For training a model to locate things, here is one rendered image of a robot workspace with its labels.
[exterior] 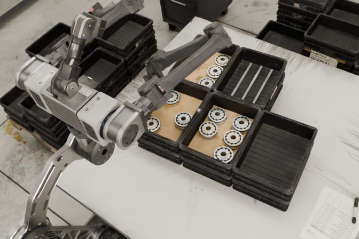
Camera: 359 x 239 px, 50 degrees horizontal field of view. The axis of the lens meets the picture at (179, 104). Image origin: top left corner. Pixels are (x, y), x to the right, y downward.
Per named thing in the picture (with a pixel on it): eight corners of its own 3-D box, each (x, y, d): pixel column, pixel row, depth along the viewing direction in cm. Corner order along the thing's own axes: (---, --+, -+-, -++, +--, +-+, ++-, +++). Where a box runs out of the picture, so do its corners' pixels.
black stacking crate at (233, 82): (260, 121, 215) (262, 109, 206) (213, 103, 226) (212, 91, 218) (286, 73, 235) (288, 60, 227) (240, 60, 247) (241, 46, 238)
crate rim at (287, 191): (291, 196, 176) (291, 193, 174) (231, 170, 187) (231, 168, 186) (318, 131, 196) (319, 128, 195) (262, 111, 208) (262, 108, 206)
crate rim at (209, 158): (231, 170, 187) (231, 167, 186) (177, 147, 199) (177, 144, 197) (262, 111, 208) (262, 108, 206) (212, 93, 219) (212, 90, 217)
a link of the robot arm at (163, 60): (213, 25, 156) (228, 46, 160) (218, 18, 160) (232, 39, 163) (145, 59, 185) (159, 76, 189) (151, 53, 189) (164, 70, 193)
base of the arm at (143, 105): (129, 122, 151) (122, 102, 142) (141, 108, 155) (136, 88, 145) (146, 131, 147) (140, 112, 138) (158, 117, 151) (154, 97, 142)
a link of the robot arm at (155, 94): (143, 98, 144) (151, 109, 146) (160, 81, 149) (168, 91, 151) (131, 100, 152) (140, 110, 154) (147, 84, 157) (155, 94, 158)
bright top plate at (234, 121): (247, 133, 206) (247, 133, 205) (229, 127, 209) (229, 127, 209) (253, 119, 211) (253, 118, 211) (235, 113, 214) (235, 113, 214)
